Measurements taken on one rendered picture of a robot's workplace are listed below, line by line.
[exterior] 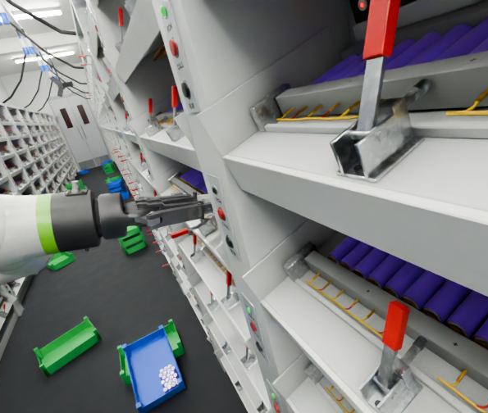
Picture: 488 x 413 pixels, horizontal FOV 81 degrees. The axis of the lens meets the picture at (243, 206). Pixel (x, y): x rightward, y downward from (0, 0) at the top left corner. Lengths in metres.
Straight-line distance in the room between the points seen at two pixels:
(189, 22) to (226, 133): 0.11
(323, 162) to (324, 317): 0.20
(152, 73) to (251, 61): 0.71
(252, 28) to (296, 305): 0.31
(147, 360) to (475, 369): 1.48
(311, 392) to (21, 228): 0.49
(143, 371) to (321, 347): 1.35
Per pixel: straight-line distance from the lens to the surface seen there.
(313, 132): 0.25
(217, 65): 0.32
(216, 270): 0.84
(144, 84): 1.01
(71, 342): 2.19
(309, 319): 0.36
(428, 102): 0.21
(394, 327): 0.25
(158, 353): 1.64
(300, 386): 0.55
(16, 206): 0.50
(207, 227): 0.60
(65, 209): 0.49
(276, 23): 0.36
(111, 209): 0.49
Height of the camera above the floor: 1.15
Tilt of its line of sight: 22 degrees down
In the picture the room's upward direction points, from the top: 14 degrees counter-clockwise
